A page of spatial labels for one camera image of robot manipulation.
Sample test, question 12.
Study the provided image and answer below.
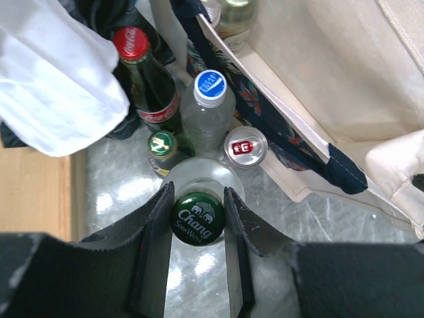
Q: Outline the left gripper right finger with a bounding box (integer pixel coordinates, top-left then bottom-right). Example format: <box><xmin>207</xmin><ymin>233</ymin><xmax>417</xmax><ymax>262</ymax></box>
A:
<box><xmin>224</xmin><ymin>187</ymin><xmax>298</xmax><ymax>317</ymax></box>

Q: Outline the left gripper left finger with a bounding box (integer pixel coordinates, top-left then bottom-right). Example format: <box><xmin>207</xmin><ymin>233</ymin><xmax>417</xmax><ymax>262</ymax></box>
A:
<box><xmin>69</xmin><ymin>183</ymin><xmax>174</xmax><ymax>317</ymax></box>

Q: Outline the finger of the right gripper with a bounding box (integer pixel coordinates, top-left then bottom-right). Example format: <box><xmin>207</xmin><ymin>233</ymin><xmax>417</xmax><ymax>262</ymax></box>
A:
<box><xmin>412</xmin><ymin>174</ymin><xmax>424</xmax><ymax>191</ymax></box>

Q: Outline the clear glass bottle green cap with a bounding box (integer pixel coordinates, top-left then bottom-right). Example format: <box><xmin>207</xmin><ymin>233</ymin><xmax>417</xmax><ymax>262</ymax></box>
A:
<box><xmin>162</xmin><ymin>157</ymin><xmax>245</xmax><ymax>246</ymax></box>

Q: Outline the green glass bottle gold cap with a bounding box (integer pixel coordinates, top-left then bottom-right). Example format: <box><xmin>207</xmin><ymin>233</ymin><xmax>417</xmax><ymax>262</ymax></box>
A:
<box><xmin>147</xmin><ymin>130</ymin><xmax>194</xmax><ymax>177</ymax></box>

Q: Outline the red bull can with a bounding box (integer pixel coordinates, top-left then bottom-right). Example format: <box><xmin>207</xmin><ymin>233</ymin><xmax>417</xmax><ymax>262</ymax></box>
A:
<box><xmin>224</xmin><ymin>126</ymin><xmax>268</xmax><ymax>168</ymax></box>

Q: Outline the pocari sweat plastic bottle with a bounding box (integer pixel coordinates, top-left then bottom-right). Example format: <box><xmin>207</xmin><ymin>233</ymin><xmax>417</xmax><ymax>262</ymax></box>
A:
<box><xmin>180</xmin><ymin>70</ymin><xmax>237</xmax><ymax>160</ymax></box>

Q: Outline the cream canvas tote bag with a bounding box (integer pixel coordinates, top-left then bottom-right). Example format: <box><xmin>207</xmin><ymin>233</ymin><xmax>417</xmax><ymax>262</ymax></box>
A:
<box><xmin>148</xmin><ymin>0</ymin><xmax>424</xmax><ymax>239</ymax></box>

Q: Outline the coca-cola glass bottle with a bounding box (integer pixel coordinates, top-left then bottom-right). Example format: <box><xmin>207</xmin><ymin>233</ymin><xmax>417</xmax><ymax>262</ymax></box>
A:
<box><xmin>113</xmin><ymin>26</ymin><xmax>182</xmax><ymax>134</ymax></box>

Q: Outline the dark soda can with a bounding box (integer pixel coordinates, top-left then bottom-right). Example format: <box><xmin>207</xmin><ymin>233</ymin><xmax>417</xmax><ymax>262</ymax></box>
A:
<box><xmin>201</xmin><ymin>0</ymin><xmax>221</xmax><ymax>28</ymax></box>

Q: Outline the wooden tray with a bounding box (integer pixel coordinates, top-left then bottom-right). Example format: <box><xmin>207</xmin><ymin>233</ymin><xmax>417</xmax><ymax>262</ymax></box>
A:
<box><xmin>1</xmin><ymin>147</ymin><xmax>88</xmax><ymax>241</ymax></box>

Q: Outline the white ruffled garment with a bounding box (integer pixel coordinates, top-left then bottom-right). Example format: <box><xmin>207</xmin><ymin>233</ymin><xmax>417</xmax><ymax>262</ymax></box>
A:
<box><xmin>1</xmin><ymin>1</ymin><xmax>130</xmax><ymax>157</ymax></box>

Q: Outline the far clear glass bottle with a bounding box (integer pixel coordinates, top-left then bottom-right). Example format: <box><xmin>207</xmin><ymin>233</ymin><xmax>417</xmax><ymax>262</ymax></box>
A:
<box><xmin>217</xmin><ymin>0</ymin><xmax>259</xmax><ymax>53</ymax></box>

